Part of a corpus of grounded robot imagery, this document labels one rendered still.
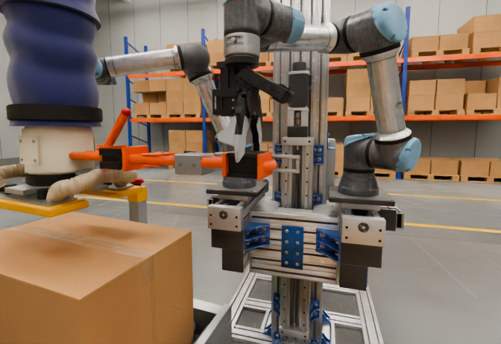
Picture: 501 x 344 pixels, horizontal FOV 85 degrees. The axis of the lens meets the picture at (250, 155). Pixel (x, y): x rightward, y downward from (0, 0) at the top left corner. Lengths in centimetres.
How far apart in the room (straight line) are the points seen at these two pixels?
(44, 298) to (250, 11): 74
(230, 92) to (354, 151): 65
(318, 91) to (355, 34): 39
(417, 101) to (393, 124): 707
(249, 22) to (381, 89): 53
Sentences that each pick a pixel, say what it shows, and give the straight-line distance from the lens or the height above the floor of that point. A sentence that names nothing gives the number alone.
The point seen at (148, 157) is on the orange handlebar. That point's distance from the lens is 69.
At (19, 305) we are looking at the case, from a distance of 90.
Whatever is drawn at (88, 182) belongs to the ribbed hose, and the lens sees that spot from 79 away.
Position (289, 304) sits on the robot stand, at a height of 48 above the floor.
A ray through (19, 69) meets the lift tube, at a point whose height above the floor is 144.
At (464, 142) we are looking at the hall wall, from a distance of 978.
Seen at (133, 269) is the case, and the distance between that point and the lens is 79.
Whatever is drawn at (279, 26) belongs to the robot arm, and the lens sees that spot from 65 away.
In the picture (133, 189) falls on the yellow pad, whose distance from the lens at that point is 93.
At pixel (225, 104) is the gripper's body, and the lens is 57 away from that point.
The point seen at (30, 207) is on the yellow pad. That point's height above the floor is 110.
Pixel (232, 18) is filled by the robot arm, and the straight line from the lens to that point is 59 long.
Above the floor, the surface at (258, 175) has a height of 120.
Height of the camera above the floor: 129
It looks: 6 degrees down
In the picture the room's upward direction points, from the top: straight up
